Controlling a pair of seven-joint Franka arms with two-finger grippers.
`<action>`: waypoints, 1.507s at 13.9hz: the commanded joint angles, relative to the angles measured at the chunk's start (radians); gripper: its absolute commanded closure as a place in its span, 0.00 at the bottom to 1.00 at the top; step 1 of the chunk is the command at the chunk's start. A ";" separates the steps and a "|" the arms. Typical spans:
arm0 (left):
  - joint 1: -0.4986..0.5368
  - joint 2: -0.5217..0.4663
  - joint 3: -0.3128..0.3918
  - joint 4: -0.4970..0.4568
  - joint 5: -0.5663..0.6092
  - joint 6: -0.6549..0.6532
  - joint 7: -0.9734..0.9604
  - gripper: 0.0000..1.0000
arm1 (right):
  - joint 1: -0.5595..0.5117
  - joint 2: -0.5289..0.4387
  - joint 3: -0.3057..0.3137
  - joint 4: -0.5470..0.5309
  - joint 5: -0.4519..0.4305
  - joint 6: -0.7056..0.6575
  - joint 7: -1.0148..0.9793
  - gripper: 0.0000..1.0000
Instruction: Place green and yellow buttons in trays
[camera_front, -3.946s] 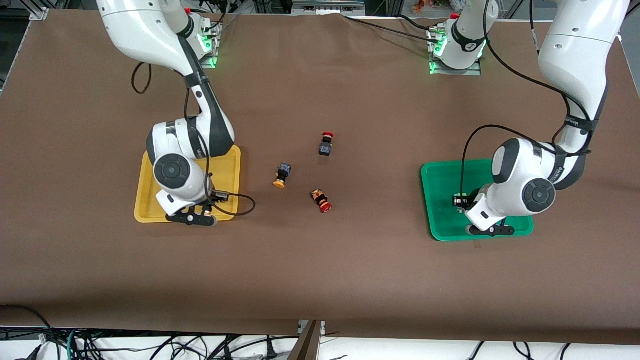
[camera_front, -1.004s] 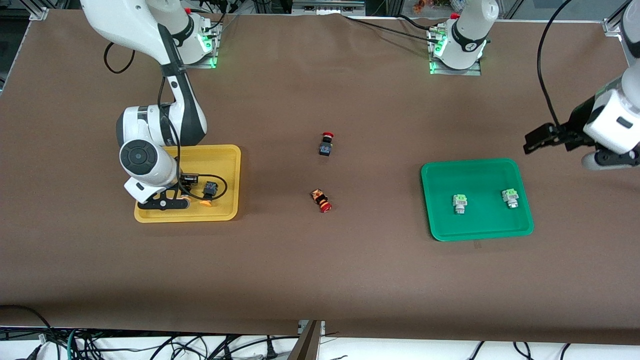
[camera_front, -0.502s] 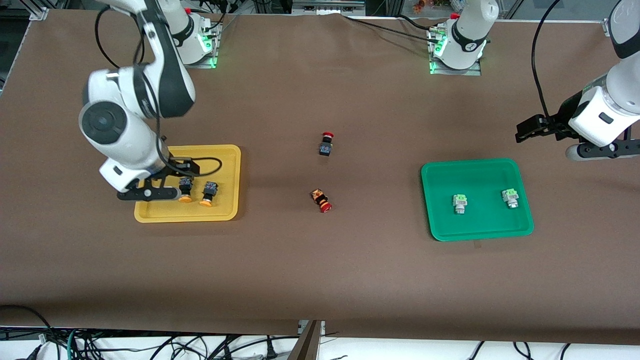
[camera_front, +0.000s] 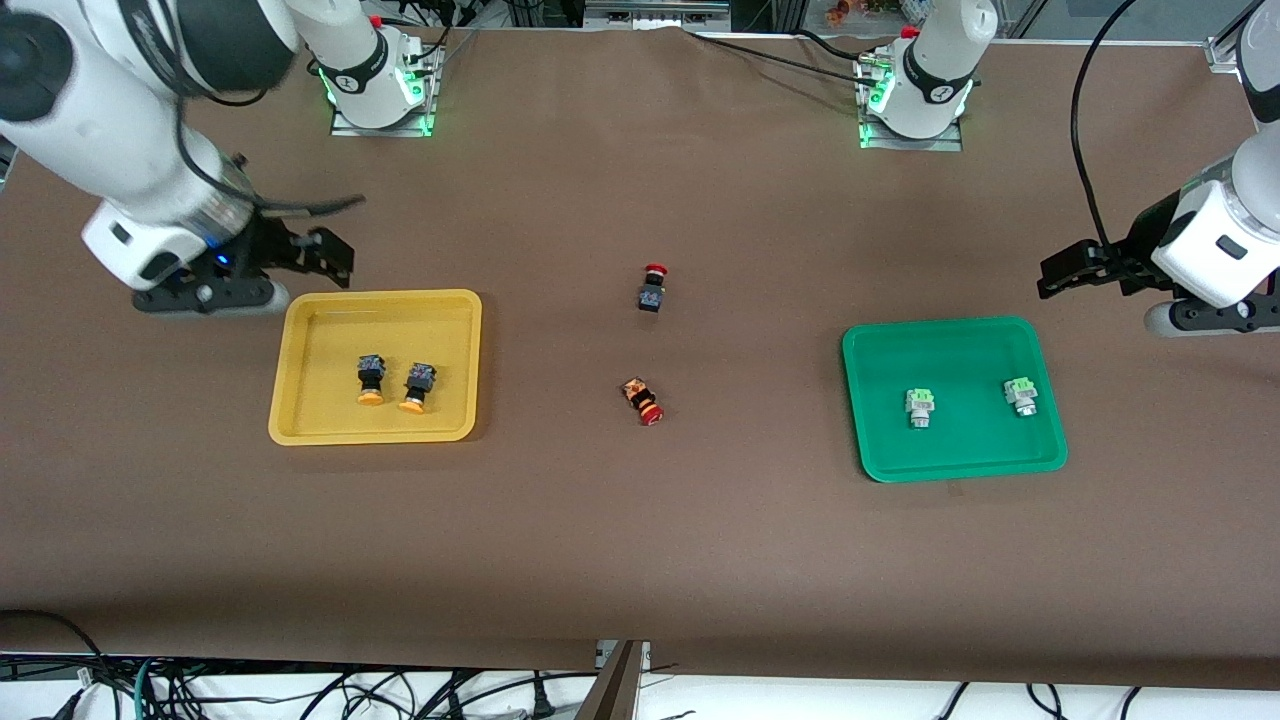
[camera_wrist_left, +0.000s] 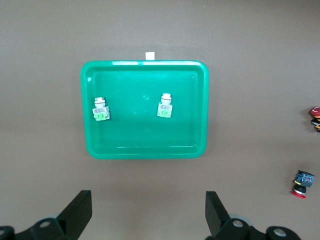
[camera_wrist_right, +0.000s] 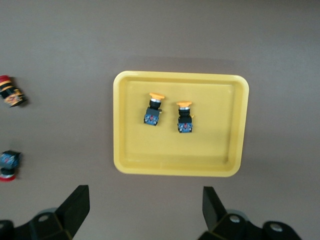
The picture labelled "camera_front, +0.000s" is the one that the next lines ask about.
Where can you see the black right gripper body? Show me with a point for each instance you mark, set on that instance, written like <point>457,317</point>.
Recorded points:
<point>270,246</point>

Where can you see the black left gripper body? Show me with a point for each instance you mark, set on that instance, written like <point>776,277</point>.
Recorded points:
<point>1135,251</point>

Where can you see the yellow push button black base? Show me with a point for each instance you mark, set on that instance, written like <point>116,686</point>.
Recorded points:
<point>371,378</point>
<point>419,383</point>

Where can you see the green push button grey base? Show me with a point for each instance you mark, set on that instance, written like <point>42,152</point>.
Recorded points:
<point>1021,395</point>
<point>920,405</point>

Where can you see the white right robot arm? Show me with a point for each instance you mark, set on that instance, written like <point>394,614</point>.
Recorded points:
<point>110,110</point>

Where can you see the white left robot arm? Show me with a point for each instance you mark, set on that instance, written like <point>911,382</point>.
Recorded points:
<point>1215,240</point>

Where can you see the yellow plastic tray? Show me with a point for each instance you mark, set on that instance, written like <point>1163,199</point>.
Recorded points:
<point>320,420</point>

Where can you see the green plastic tray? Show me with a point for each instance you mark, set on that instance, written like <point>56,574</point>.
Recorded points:
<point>965,440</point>

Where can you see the red push button black base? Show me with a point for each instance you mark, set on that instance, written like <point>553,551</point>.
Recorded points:
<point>652,297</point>

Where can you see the red push button orange base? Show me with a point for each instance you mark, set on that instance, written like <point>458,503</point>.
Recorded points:
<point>640,395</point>

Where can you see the small orange object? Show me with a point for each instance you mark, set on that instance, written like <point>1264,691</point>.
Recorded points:
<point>838,12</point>

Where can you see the brown table cover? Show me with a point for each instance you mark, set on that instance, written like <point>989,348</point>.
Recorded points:
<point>640,550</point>

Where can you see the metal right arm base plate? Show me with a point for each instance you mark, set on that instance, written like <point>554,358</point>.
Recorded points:
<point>385,125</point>

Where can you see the aluminium frame bracket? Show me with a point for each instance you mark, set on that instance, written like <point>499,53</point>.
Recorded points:
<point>1225,52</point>

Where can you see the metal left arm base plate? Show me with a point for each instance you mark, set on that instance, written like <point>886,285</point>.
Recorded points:
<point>910,143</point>

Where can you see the grey metal rail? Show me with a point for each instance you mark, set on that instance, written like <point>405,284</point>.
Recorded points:
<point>655,12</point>

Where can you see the metal table leg bracket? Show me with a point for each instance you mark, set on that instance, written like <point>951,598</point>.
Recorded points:
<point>615,690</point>

